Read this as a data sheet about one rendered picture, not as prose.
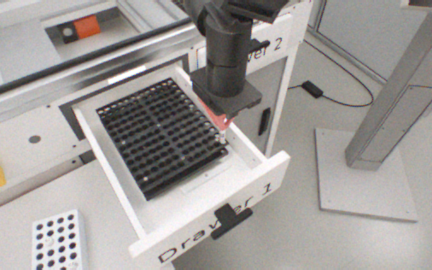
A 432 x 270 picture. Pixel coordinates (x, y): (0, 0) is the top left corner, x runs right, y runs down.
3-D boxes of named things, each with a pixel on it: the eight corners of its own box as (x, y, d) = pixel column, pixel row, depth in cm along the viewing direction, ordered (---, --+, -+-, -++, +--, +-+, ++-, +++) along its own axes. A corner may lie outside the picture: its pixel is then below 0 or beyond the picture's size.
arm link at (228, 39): (216, 28, 32) (263, 20, 33) (195, -2, 35) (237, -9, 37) (214, 77, 37) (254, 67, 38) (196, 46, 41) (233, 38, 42)
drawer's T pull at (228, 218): (253, 214, 45) (253, 211, 44) (213, 242, 43) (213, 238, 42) (239, 197, 47) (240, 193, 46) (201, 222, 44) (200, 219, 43)
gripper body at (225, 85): (221, 67, 48) (224, 27, 42) (262, 104, 43) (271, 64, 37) (188, 82, 46) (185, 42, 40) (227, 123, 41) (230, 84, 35)
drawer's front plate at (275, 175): (280, 186, 57) (291, 155, 48) (147, 277, 47) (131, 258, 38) (274, 180, 58) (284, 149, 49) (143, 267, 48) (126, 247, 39)
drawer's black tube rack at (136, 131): (228, 161, 59) (229, 142, 54) (149, 207, 53) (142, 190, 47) (173, 96, 70) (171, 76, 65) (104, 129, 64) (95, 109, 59)
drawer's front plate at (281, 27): (286, 50, 84) (294, 15, 76) (202, 89, 74) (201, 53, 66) (282, 47, 85) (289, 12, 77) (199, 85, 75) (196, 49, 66)
